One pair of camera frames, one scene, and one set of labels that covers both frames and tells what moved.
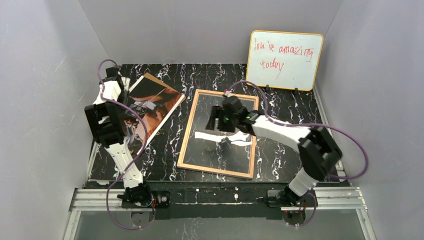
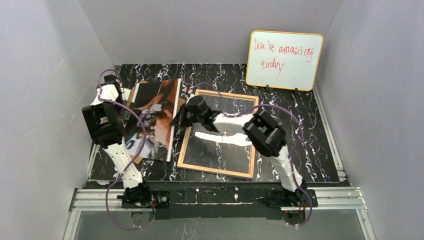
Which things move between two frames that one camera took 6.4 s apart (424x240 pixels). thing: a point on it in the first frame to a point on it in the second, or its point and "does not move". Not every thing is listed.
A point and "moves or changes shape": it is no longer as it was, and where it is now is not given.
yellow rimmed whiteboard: x=283 y=60 does not move
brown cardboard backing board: x=162 y=83 to x=180 y=102
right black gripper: x=219 y=114 to x=185 y=114
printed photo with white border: x=156 y=103 moves or changes shape
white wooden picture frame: x=227 y=153 does not move
